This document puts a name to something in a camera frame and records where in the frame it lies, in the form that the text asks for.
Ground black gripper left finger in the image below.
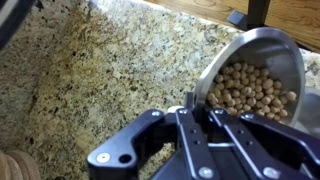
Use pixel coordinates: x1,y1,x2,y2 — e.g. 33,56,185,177
85,91,219,180

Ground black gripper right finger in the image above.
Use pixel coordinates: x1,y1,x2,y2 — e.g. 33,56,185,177
204,107,320,180

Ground beige chickpeas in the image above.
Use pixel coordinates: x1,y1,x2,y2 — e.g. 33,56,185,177
205,61,298,123

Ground silver metal bowl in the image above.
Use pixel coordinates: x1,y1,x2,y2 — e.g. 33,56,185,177
294,87,320,138
193,26,298,127

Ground stack of wooden plates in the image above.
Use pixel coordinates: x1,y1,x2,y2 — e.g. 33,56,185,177
0,149,42,180

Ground dark metal stand foot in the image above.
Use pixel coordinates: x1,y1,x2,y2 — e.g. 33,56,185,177
227,0,272,32

